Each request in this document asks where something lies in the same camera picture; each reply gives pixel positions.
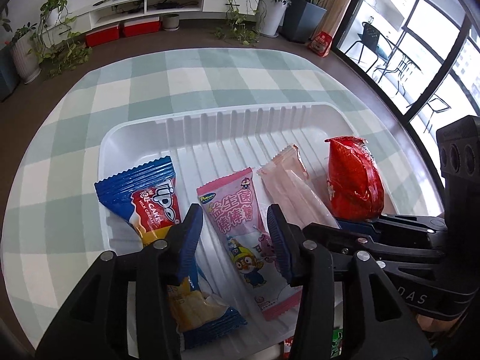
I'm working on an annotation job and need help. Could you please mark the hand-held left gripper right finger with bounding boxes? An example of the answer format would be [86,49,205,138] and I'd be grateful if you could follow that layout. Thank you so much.
[266,203,431,360]

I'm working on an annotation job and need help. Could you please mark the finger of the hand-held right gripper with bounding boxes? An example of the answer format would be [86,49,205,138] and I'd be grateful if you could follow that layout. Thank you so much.
[335,213,449,250]
[303,223,448,266]

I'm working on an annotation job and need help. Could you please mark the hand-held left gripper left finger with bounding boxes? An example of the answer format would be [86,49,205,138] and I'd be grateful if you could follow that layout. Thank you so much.
[35,203,204,360]

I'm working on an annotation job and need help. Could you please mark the red snack packet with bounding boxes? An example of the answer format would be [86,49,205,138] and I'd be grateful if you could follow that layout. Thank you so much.
[324,136,385,221]

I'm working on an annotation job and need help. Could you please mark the pale pink snack packet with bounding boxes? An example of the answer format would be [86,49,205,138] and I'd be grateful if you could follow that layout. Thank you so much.
[257,143,340,229]

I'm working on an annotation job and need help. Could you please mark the pink cartoon lollipop packet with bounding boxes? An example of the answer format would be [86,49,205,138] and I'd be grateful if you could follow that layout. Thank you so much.
[196,167,304,322]

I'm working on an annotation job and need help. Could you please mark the blue roll cake packet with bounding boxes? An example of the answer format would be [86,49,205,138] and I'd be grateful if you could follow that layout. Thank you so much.
[94,156,247,350]

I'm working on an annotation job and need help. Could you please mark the green seed packet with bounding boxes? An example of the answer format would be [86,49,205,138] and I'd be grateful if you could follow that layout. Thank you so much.
[283,326,344,360]

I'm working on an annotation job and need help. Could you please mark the white plastic tray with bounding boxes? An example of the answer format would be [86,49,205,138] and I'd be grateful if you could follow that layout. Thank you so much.
[98,101,411,354]

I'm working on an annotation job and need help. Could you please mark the black balcony chair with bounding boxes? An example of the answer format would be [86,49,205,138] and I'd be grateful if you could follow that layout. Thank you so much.
[345,22,391,73]
[407,94,452,134]

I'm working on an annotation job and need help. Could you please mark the black balcony table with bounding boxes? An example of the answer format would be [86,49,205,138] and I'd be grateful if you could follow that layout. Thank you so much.
[375,43,424,96]

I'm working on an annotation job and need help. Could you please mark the red gift bag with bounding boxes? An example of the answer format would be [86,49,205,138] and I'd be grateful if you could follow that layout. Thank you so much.
[308,31,333,58]

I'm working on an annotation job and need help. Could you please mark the plant in dark square planter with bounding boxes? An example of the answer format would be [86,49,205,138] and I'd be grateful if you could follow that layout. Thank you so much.
[281,0,340,44]

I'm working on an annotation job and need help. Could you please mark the beige curtain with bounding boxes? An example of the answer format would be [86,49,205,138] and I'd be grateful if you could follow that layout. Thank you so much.
[322,0,362,40]

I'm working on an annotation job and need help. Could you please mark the red storage box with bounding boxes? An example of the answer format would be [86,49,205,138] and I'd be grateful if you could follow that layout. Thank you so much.
[123,19,161,38]
[85,23,121,48]

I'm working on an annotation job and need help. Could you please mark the plant in tall white pot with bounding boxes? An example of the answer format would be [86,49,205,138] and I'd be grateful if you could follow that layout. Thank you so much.
[257,0,297,39]

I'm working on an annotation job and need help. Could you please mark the dark grey planter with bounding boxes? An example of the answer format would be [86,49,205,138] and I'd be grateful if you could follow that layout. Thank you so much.
[0,15,20,102]

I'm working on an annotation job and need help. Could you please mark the plant in white ribbed pot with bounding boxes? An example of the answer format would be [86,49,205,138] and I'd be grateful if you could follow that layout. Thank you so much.
[7,22,42,84]

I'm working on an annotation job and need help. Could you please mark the white TV cabinet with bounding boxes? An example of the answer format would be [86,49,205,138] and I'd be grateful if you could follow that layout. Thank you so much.
[39,0,263,50]

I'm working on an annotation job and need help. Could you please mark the trailing pothos in white pot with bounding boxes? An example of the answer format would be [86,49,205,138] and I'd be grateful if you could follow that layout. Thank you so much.
[32,0,93,77]

